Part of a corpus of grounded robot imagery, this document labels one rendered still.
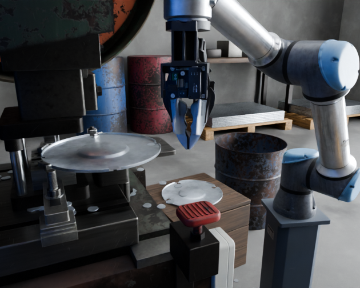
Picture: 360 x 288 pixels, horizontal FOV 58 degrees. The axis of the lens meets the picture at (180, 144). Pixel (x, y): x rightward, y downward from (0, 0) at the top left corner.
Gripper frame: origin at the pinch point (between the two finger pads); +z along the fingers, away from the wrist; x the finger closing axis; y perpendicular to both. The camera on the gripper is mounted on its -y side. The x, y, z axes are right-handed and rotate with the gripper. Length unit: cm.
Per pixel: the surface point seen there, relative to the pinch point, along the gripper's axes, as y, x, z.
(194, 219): 7.4, 1.9, 11.5
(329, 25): -518, 163, -63
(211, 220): 6.1, 4.6, 12.2
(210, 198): -82, 0, 48
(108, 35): -50, -33, -22
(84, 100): -9.4, -23.7, -5.8
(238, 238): -81, 14, 67
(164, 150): -21.3, -8.8, 8.1
